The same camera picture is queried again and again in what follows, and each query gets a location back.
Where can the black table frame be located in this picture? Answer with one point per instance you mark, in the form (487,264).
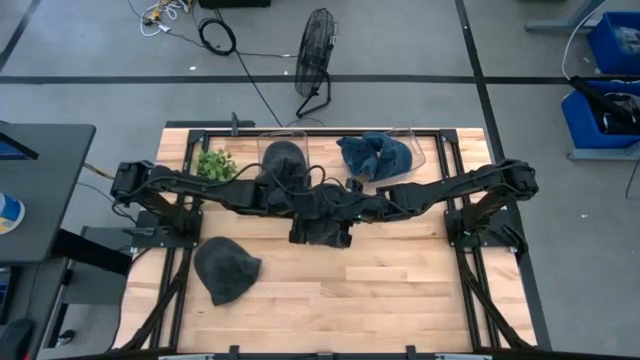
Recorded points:
(320,134)

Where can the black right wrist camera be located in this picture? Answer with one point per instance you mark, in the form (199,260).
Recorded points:
(354,185)

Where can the white blue yellow cup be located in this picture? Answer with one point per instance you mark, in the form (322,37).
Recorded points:
(8,215)

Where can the black desk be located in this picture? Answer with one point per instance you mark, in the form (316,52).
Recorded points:
(35,200)

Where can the blue storage bin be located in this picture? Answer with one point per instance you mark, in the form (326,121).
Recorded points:
(597,120)
(616,42)

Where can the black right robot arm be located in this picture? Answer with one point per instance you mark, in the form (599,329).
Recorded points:
(450,187)

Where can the black floor fan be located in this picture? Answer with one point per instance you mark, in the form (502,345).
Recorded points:
(314,55)

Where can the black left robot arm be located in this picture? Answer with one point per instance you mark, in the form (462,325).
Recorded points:
(200,187)

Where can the dark grey bucket hat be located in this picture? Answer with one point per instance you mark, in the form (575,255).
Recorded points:
(225,270)
(325,236)
(283,155)

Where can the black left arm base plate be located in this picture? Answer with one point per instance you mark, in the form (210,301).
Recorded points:
(150,240)

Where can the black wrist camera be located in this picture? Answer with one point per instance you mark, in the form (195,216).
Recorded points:
(354,185)
(297,235)

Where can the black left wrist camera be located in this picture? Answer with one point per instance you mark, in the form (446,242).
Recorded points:
(297,235)

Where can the blue screen monitor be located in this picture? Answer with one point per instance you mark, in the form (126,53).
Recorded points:
(12,147)

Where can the small green plant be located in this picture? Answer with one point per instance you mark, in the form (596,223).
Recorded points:
(216,165)

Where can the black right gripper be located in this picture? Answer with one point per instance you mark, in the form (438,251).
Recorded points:
(375,205)

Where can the clear plastic bin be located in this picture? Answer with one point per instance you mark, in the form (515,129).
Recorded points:
(264,140)
(417,150)

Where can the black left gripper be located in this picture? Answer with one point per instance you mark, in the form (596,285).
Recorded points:
(275,195)

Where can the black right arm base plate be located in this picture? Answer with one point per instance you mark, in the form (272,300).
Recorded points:
(500,227)

